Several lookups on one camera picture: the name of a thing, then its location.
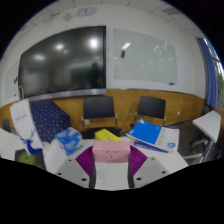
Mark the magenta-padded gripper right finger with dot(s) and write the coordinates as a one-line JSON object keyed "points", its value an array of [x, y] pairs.
{"points": [[137, 161]]}

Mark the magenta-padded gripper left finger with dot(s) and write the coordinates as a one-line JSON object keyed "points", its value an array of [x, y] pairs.
{"points": [[85, 163]]}

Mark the pink charger block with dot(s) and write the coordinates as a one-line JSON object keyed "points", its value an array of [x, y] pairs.
{"points": [[111, 151]]}

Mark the blue tissue box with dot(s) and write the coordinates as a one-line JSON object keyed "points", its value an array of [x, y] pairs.
{"points": [[68, 140]]}

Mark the blue white paper pack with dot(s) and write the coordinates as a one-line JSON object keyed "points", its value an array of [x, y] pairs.
{"points": [[150, 133]]}

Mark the yellow box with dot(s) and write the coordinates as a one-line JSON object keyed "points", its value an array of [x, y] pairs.
{"points": [[106, 135]]}

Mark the group of black chairs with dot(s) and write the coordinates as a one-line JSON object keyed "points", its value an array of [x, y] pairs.
{"points": [[98, 106]]}

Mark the black green-print mouse pad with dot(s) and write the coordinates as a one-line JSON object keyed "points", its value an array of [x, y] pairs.
{"points": [[25, 159]]}

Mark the white blue-deer paper bag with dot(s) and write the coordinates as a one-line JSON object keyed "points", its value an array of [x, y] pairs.
{"points": [[23, 123]]}

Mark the white side table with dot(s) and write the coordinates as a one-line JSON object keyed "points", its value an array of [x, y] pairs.
{"points": [[208, 125]]}

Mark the large glass whiteboard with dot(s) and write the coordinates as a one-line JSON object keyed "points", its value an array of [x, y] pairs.
{"points": [[145, 56]]}

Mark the small glass whiteboard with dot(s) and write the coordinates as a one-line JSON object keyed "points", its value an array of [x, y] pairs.
{"points": [[11, 83]]}

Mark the blue curtain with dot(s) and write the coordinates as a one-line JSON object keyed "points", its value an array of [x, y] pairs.
{"points": [[208, 73]]}

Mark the large dark wall screen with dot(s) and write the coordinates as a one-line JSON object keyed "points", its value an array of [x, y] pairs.
{"points": [[63, 61]]}

